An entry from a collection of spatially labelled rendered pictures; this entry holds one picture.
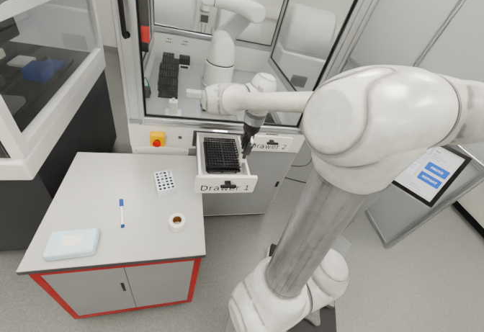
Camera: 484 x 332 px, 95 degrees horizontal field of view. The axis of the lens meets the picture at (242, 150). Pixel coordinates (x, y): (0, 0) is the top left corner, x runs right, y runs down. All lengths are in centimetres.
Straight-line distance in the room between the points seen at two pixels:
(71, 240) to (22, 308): 92
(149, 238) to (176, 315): 78
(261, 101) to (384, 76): 40
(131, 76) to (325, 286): 106
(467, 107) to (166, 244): 96
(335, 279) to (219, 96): 66
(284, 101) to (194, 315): 143
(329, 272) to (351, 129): 57
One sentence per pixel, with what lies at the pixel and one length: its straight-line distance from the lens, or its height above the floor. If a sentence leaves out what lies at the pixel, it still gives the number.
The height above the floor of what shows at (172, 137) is 87.
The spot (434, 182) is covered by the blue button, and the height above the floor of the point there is 105.
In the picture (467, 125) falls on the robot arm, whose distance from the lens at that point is 47.
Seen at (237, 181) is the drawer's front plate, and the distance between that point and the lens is 104.
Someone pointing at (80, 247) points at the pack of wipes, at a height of 80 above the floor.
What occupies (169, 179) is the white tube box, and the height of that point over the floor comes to 80.
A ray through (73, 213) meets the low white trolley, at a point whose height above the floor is 76.
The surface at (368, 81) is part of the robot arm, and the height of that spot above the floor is 160.
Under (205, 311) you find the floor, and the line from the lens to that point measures 173.
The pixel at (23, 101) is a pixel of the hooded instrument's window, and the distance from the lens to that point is 125.
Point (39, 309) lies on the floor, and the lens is 188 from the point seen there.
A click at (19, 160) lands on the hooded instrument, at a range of 123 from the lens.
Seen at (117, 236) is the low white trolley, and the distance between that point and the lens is 106.
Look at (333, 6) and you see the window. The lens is 117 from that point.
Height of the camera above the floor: 168
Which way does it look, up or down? 40 degrees down
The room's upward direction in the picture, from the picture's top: 16 degrees clockwise
